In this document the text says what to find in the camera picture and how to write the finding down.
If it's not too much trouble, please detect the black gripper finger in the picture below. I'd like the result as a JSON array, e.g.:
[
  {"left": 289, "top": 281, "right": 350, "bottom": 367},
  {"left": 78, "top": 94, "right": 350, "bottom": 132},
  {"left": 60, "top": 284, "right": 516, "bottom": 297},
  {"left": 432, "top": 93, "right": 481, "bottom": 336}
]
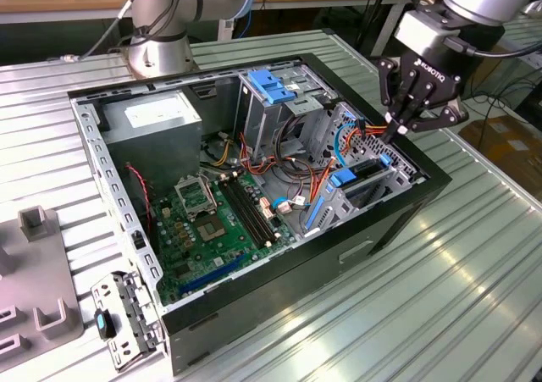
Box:
[
  {"left": 376, "top": 58, "right": 420, "bottom": 144},
  {"left": 396, "top": 83, "right": 469, "bottom": 138}
]

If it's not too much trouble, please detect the red orange yellow power wire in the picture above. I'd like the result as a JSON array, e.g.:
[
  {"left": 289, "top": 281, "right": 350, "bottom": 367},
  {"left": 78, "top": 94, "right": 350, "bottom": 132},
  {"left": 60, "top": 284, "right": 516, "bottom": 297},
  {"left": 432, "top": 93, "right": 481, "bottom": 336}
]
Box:
[{"left": 308, "top": 118, "right": 390, "bottom": 203}]

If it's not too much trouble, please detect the blue data wire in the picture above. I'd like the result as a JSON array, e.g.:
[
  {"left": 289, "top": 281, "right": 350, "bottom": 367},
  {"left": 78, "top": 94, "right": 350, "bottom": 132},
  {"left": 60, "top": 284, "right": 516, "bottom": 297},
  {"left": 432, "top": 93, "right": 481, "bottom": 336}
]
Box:
[{"left": 270, "top": 113, "right": 365, "bottom": 216}]

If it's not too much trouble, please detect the silver disk bay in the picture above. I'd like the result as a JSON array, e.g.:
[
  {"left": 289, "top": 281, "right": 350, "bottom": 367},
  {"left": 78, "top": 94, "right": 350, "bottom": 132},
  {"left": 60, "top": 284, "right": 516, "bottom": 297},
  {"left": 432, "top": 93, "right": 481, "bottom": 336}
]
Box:
[{"left": 296, "top": 102, "right": 427, "bottom": 239}]

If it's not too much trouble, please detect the large flat cardboard box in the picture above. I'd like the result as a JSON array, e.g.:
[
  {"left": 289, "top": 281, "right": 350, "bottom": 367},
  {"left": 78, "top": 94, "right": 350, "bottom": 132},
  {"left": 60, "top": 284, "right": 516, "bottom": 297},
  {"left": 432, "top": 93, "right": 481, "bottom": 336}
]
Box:
[{"left": 459, "top": 117, "right": 542, "bottom": 188}]

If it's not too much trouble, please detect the metal slat side table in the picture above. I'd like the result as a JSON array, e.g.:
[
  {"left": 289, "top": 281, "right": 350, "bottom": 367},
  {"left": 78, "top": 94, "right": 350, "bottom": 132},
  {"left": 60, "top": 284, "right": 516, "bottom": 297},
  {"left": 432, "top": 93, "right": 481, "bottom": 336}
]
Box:
[{"left": 499, "top": 4, "right": 542, "bottom": 65}]

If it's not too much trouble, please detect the blue drive bay latch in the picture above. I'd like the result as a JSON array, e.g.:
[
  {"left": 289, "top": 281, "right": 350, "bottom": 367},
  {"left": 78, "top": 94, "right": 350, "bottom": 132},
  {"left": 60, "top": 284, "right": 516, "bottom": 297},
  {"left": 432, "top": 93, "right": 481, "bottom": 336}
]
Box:
[{"left": 248, "top": 69, "right": 298, "bottom": 106}]

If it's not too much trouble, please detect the silver optical drive bay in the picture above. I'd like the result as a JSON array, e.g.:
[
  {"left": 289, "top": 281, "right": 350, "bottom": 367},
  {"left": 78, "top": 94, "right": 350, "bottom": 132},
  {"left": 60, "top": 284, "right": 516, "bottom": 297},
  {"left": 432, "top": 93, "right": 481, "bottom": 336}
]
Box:
[{"left": 235, "top": 66, "right": 338, "bottom": 163}]

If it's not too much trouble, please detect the black RAM slot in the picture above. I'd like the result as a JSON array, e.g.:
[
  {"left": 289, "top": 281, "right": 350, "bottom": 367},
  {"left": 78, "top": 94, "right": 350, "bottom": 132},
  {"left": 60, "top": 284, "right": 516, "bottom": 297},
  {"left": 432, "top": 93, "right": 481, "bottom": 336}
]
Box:
[
  {"left": 230, "top": 174, "right": 273, "bottom": 246},
  {"left": 224, "top": 174, "right": 267, "bottom": 248},
  {"left": 218, "top": 174, "right": 262, "bottom": 250},
  {"left": 235, "top": 173, "right": 279, "bottom": 245}
]

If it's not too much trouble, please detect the metal socket cover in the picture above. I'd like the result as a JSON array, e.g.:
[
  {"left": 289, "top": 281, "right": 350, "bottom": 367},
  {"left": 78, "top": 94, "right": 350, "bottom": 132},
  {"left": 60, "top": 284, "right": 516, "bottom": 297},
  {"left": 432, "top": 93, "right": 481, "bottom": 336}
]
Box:
[{"left": 174, "top": 177, "right": 218, "bottom": 219}]

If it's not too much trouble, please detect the black open PC case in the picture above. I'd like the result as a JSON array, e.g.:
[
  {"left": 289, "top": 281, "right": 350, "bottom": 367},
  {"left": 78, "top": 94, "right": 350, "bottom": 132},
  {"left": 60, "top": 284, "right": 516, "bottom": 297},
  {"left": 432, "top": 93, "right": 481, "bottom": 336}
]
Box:
[{"left": 66, "top": 52, "right": 453, "bottom": 377}]

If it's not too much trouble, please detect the grey power supply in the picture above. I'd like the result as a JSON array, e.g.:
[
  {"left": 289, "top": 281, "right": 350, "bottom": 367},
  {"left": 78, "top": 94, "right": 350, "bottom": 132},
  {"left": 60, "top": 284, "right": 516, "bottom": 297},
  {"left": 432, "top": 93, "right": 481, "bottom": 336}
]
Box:
[{"left": 99, "top": 91, "right": 203, "bottom": 192}]

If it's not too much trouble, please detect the green motherboard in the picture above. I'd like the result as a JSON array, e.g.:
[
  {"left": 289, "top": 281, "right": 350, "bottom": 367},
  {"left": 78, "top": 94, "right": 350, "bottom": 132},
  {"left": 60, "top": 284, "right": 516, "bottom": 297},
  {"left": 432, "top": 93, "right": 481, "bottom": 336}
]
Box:
[{"left": 147, "top": 172, "right": 297, "bottom": 305}]

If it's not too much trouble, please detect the blue expansion slot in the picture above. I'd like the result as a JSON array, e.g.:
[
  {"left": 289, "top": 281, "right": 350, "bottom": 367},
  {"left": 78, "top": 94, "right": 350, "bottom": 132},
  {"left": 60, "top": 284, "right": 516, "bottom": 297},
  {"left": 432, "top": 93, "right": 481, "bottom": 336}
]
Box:
[{"left": 177, "top": 253, "right": 246, "bottom": 296}]

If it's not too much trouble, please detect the black case fan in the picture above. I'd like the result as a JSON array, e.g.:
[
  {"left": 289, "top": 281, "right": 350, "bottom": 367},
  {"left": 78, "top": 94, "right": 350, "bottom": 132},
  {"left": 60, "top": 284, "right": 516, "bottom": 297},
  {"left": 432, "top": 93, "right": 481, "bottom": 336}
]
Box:
[{"left": 124, "top": 163, "right": 154, "bottom": 252}]

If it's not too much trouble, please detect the grey parts rack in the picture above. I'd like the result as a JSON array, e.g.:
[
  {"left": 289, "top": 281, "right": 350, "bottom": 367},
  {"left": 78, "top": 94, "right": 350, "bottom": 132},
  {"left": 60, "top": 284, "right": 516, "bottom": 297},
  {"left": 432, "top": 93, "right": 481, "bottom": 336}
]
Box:
[{"left": 0, "top": 203, "right": 86, "bottom": 356}]

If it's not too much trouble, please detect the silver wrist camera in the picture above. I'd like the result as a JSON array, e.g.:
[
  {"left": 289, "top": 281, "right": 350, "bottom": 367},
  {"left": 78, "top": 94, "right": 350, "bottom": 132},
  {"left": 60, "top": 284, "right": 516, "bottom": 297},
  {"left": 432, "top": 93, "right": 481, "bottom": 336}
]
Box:
[{"left": 392, "top": 9, "right": 451, "bottom": 47}]

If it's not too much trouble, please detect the black camera cable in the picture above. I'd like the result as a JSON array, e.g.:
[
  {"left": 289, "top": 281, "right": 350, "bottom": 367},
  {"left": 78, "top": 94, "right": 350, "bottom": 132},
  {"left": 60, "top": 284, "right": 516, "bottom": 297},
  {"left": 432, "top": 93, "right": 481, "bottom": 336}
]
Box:
[{"left": 444, "top": 34, "right": 542, "bottom": 59}]

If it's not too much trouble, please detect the red black wire bundle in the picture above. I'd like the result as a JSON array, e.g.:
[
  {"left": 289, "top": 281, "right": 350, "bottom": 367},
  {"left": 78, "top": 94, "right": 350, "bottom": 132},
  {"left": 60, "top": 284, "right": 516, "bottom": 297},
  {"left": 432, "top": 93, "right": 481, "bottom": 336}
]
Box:
[{"left": 235, "top": 130, "right": 293, "bottom": 178}]

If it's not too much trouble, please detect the yellow black wire bundle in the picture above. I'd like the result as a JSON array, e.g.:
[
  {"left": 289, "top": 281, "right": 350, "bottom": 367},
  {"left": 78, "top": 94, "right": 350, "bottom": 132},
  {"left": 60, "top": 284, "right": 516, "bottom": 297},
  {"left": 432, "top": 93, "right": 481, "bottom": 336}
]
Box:
[{"left": 202, "top": 130, "right": 239, "bottom": 168}]

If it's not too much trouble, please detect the red black twisted wire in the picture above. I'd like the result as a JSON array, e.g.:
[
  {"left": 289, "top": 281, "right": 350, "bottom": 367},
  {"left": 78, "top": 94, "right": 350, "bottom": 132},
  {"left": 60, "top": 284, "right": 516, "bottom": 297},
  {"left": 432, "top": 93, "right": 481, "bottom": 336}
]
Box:
[{"left": 125, "top": 163, "right": 152, "bottom": 233}]

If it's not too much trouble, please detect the black cable with silver plug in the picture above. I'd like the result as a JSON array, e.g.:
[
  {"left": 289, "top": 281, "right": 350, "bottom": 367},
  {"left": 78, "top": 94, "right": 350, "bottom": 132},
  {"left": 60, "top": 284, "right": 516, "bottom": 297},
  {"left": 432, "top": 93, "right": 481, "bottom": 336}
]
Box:
[{"left": 44, "top": 0, "right": 147, "bottom": 65}]

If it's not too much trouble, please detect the silver hinged slot bracket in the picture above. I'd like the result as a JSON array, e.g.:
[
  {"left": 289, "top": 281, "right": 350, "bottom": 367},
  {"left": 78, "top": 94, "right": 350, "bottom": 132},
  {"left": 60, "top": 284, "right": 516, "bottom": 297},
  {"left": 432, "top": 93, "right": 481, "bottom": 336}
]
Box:
[{"left": 90, "top": 270, "right": 164, "bottom": 373}]

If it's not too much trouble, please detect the black blue bracket latch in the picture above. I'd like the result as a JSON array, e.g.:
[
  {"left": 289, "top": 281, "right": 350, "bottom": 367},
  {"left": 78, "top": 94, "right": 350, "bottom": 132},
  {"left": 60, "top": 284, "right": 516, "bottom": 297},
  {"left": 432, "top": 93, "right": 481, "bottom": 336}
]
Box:
[{"left": 93, "top": 308, "right": 116, "bottom": 340}]

